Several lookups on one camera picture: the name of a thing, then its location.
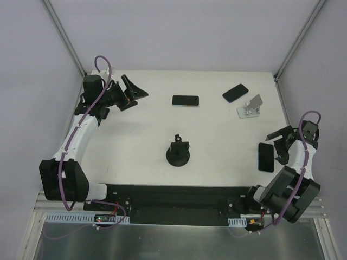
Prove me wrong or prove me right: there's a white cable duct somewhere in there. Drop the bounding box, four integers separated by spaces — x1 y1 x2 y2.
46 213 130 225
228 217 247 228

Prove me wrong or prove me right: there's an aluminium frame post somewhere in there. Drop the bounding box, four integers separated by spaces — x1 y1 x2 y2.
40 0 87 77
274 0 328 82

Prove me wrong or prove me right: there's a silver metal phone stand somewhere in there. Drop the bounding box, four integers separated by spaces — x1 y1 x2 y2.
237 94 263 119

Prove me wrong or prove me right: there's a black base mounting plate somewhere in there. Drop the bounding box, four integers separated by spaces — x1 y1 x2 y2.
83 184 269 226

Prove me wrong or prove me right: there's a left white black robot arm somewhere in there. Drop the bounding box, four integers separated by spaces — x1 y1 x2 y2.
39 74 149 211

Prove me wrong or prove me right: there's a black phone centre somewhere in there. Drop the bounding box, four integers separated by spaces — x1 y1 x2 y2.
172 95 200 107

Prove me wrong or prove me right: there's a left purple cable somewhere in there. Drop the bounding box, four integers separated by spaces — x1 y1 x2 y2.
43 55 127 241

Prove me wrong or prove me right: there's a left aluminium frame post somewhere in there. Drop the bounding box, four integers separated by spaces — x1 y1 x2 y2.
40 0 87 77

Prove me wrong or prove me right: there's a black round-base phone holder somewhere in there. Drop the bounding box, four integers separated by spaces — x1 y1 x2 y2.
166 134 190 167

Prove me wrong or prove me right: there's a left white cable duct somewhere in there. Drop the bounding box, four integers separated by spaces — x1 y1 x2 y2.
46 213 130 225

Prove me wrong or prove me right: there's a right aluminium frame post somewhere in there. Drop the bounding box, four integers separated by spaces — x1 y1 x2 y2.
274 0 328 82

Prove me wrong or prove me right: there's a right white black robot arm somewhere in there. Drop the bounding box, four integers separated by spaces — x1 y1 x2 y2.
244 120 320 225

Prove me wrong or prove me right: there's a right white cable duct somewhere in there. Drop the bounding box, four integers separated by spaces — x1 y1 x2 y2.
228 217 247 228

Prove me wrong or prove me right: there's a blue phone top right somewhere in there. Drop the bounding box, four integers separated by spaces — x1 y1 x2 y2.
222 84 249 103

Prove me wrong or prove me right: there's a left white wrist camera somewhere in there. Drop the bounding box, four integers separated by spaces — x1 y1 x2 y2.
98 69 114 82

